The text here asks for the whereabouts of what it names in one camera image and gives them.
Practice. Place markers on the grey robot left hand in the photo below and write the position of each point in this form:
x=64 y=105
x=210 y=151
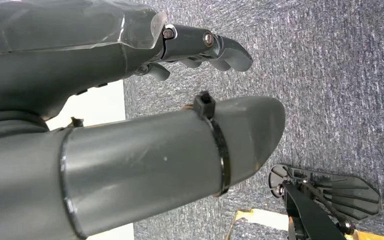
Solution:
x=79 y=63

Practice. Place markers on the white furniture panel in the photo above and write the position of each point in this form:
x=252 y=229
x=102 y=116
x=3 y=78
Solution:
x=92 y=106

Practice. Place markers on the black zip tie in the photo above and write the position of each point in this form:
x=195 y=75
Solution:
x=221 y=149
x=63 y=185

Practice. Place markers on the yellow floor tape strip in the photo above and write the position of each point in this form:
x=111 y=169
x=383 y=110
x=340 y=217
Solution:
x=261 y=218

